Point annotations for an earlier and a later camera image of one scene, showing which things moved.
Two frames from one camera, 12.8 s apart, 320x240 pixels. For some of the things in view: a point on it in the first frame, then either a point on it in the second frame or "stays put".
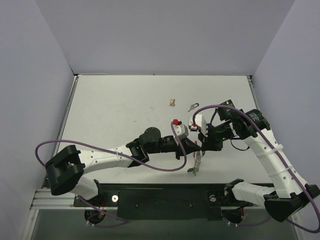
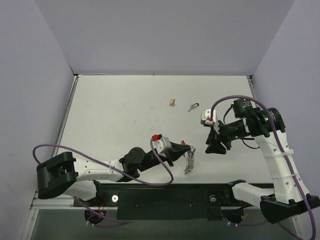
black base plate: x=162 y=201 stays put
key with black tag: x=193 y=106 stays put
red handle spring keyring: x=197 y=156 to x=190 y=155
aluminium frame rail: x=43 y=199 stays put
